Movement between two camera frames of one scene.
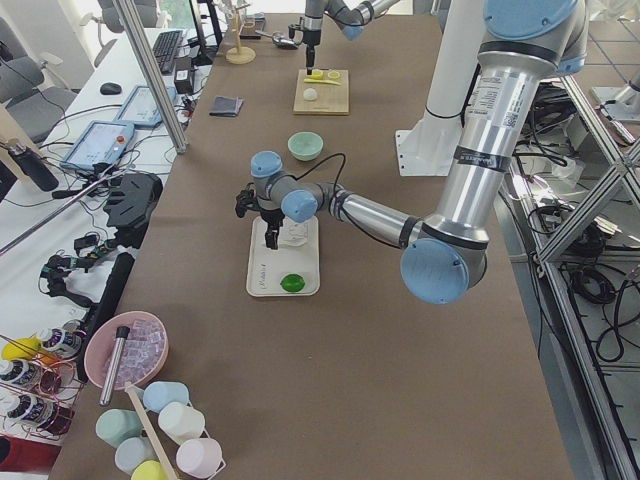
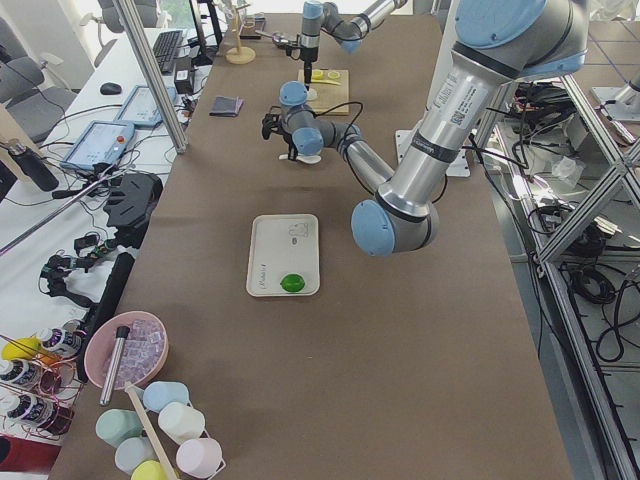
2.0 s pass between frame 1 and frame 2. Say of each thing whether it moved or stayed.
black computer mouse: stayed
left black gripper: moved
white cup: stayed
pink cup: stayed
